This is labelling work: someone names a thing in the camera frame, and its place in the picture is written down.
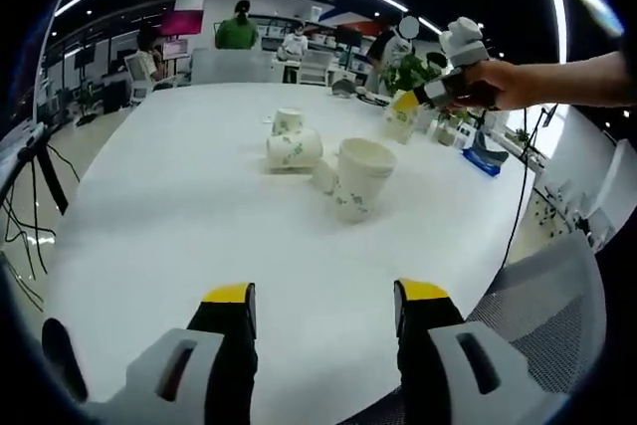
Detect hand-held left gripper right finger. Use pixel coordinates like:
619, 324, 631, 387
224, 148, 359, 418
392, 278, 536, 425

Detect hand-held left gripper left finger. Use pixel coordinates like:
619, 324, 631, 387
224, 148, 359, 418
123, 281, 260, 425

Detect green printed paper cup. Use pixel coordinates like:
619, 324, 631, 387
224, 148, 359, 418
380, 91, 418, 146

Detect group of paper cups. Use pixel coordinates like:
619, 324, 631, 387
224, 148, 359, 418
266, 106, 399, 226

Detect person's right hand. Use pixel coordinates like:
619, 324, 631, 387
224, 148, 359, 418
447, 59, 525, 112

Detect green potted plant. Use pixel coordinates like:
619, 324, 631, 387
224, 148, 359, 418
381, 52, 443, 98

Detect small glass plant jar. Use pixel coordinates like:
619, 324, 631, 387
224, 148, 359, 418
427, 110, 462, 147

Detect blue wipes pack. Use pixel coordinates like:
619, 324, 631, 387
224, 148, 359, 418
461, 145, 504, 176

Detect grey round device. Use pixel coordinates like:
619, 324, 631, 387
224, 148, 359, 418
331, 78, 357, 99

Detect small screen on pole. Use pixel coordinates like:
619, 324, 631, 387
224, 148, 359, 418
538, 105, 559, 131

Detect white table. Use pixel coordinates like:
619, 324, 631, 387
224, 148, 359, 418
43, 80, 543, 425

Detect white office chair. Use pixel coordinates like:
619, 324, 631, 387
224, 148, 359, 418
298, 50, 330, 87
122, 54, 156, 106

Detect grey mesh office chair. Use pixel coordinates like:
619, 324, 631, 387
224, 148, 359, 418
465, 233, 609, 394

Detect grey chair back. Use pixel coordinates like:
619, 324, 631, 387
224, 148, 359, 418
191, 48, 276, 87

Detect pink display screen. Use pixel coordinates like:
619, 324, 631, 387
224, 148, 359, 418
161, 9, 205, 37

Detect black cable on table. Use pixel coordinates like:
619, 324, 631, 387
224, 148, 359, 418
355, 89, 392, 106

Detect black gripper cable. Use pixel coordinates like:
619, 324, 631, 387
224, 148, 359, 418
499, 106, 530, 268

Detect black floor cables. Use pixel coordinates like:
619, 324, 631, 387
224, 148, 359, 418
0, 145, 82, 310

